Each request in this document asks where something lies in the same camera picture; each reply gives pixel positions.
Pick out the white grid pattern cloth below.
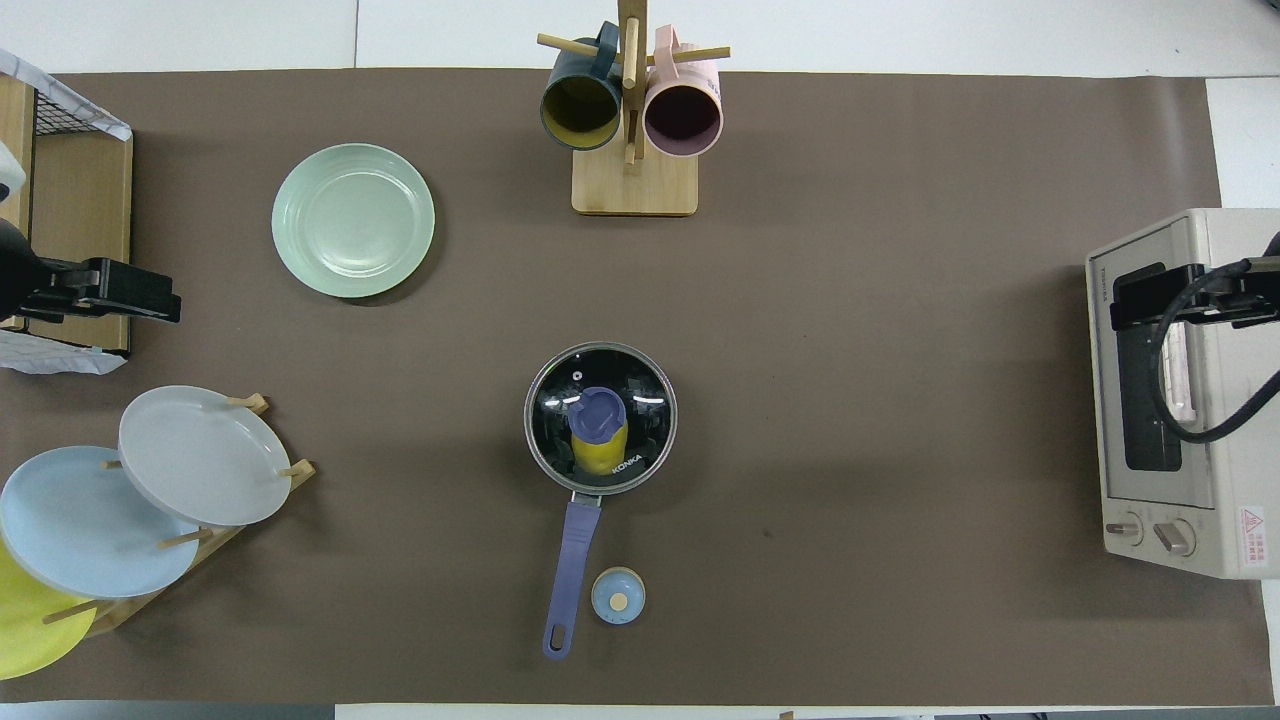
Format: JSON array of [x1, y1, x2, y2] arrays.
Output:
[[0, 48, 133, 141]]

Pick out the black wire basket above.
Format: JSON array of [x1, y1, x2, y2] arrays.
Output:
[[33, 85, 113, 138]]

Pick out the pink ribbed mug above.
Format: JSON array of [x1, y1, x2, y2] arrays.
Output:
[[643, 25, 724, 158]]

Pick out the brown paper table mat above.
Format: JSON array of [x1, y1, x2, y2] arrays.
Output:
[[0, 68, 1273, 706]]

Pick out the grey plate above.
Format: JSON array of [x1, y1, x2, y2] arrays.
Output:
[[118, 385, 293, 528]]

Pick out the yellow lemon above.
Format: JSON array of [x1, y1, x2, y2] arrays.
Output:
[[572, 420, 629, 477]]

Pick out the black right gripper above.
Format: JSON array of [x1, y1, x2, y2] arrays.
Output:
[[1110, 258, 1280, 332]]

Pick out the glass lid purple knob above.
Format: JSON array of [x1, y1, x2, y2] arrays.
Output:
[[526, 343, 677, 495]]

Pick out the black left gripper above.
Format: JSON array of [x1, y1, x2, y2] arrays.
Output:
[[0, 218, 183, 323]]

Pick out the wooden plate rack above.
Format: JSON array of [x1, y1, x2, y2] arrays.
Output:
[[42, 393, 317, 639]]

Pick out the beige toaster oven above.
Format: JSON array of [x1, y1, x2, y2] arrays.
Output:
[[1086, 208, 1280, 581]]

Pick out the yellow plate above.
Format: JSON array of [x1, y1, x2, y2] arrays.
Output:
[[0, 540, 99, 681]]

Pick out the dark pot purple handle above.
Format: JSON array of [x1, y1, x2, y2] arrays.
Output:
[[524, 341, 679, 661]]

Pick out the pale green plate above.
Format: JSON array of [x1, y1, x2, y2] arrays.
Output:
[[271, 143, 437, 300]]

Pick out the wooden mug tree stand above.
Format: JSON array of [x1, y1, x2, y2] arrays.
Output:
[[537, 0, 731, 217]]

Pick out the dark blue mug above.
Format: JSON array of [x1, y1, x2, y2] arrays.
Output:
[[540, 22, 624, 152]]

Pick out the light blue plate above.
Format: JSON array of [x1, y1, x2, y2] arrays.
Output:
[[0, 446, 201, 600]]

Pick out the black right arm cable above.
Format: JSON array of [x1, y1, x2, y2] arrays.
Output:
[[1150, 258, 1280, 444]]

